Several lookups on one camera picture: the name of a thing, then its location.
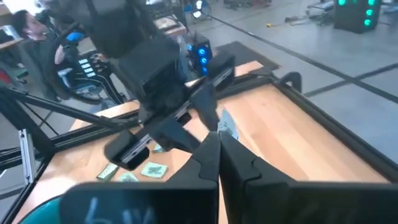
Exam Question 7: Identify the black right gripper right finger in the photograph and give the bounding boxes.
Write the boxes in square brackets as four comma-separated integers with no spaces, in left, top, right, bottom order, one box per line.
[220,131,346,224]

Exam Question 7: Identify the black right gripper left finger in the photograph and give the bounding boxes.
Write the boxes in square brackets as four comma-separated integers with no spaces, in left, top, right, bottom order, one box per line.
[169,131,221,224]

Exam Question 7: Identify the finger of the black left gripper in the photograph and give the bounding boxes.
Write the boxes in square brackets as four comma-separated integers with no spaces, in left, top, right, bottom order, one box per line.
[150,117,202,154]
[190,81,221,133]

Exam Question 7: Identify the black computer tower blue lights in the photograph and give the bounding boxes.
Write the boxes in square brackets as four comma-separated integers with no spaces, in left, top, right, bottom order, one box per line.
[186,32,214,77]

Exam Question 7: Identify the black floor mat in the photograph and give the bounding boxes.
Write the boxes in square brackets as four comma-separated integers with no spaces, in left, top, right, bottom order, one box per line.
[214,40,280,72]

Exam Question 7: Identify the black corner clamp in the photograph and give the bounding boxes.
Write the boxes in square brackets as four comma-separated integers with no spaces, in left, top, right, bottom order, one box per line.
[279,71,303,93]

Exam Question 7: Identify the person's hand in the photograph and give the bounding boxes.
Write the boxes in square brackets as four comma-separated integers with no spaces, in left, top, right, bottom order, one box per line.
[65,30,85,43]

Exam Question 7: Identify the person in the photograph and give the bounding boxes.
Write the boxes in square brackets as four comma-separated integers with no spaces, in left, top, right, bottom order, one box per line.
[11,9,81,103]

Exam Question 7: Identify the teal speckled enamel mug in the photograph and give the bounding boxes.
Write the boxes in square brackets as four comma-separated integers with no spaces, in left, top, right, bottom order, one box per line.
[17,196,63,224]

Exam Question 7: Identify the black computer tower green lights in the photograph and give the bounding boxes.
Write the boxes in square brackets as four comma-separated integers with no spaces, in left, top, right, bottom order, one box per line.
[333,0,382,34]

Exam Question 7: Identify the black aluminium table frame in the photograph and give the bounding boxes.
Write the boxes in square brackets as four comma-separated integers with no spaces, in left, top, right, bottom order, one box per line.
[0,67,398,224]

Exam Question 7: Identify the silver frame bracket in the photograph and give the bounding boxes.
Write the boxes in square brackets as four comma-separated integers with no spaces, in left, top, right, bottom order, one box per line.
[17,129,37,184]

